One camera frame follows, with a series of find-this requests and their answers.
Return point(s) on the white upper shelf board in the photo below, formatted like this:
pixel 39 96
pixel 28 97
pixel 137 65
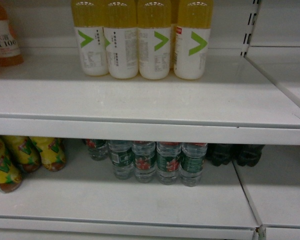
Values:
pixel 48 95

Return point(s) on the white slotted shelf upright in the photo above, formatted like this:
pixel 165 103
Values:
pixel 254 6

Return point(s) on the clear water bottle green label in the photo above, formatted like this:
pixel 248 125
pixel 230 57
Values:
pixel 121 156
pixel 191 164
pixel 97 148
pixel 144 160
pixel 168 161

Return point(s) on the yellow juice bottle white label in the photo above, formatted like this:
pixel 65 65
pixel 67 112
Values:
pixel 89 20
pixel 120 31
pixel 154 38
pixel 192 38

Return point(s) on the white metal shelf board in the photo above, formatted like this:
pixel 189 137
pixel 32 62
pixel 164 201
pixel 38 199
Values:
pixel 89 199

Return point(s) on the dark cola bottle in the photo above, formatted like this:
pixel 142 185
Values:
pixel 219 153
pixel 250 154

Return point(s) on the yellow lemon tea bottle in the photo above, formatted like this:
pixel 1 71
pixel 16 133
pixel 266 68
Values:
pixel 25 155
pixel 10 175
pixel 51 151

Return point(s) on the orange C100 drink bottle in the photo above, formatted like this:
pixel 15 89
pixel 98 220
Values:
pixel 10 53

